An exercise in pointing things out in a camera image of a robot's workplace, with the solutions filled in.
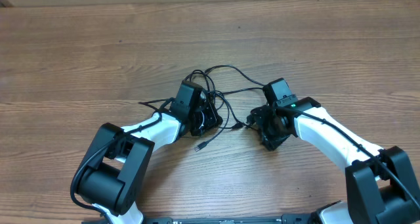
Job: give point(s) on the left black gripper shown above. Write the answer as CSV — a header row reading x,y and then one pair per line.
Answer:
x,y
214,118

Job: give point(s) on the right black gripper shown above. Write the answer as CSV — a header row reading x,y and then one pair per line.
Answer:
x,y
259,117

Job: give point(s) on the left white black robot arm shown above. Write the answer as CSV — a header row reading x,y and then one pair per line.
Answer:
x,y
113,168

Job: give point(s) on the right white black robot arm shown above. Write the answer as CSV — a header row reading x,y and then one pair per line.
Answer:
x,y
381,186

